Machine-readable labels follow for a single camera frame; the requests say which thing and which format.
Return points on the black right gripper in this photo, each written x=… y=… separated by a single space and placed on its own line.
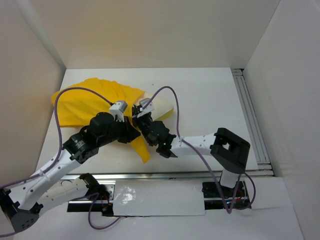
x=136 y=119

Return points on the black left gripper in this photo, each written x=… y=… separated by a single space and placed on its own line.
x=129 y=132

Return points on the cream white pillow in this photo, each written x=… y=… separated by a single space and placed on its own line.
x=163 y=109

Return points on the yellow printed pillowcase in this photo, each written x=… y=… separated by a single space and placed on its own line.
x=76 y=105

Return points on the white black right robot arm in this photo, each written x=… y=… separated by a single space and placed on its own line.
x=230 y=150

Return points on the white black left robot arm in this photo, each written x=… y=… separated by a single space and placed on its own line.
x=27 y=201

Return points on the white cover sheet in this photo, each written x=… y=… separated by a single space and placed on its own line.
x=154 y=198

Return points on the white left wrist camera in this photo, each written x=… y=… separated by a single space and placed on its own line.
x=117 y=110

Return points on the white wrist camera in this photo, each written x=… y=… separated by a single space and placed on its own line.
x=117 y=110
x=145 y=107

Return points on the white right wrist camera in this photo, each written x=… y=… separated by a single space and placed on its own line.
x=145 y=107

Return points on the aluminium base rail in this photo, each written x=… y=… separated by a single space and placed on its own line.
x=212 y=200

